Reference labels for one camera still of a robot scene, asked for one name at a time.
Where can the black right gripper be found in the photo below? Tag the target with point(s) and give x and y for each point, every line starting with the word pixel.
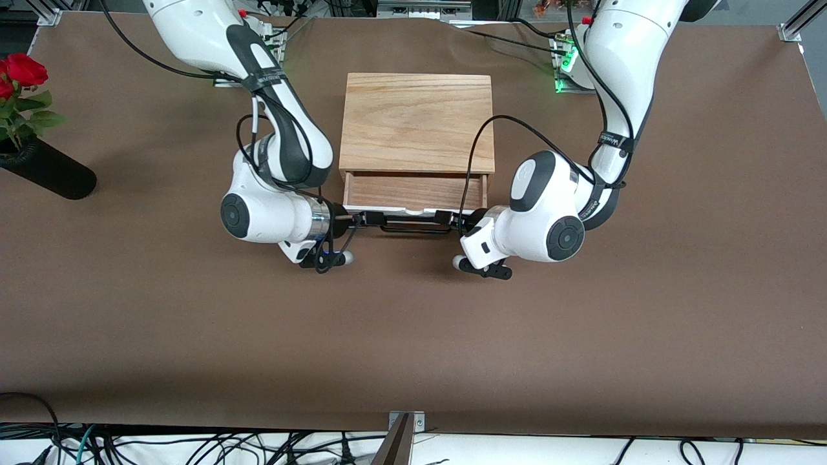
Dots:
pixel 338 215

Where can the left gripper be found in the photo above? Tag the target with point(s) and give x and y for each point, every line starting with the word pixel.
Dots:
pixel 466 220

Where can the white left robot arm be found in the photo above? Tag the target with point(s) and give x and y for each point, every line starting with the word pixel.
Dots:
pixel 620 51

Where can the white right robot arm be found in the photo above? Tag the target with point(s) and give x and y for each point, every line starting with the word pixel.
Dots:
pixel 194 26

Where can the light wooden drawer cabinet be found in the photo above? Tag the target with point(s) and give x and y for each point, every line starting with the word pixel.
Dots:
pixel 417 123

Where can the brown table cover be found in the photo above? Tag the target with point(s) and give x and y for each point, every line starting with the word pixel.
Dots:
pixel 413 323

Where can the silver power strip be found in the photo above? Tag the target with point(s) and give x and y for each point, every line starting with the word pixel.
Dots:
pixel 423 9

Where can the black cylindrical vase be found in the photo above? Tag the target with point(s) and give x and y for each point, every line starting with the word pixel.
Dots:
pixel 52 171

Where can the red rose bouquet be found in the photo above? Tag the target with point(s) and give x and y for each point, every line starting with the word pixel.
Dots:
pixel 22 71

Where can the small metal clamp bracket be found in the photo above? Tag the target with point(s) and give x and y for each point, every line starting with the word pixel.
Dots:
pixel 418 421

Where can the grey camera mount bar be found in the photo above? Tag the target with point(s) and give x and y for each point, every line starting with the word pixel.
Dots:
pixel 395 445

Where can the aluminium frame profile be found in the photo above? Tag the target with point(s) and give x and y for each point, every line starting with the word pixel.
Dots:
pixel 798 22
pixel 50 13

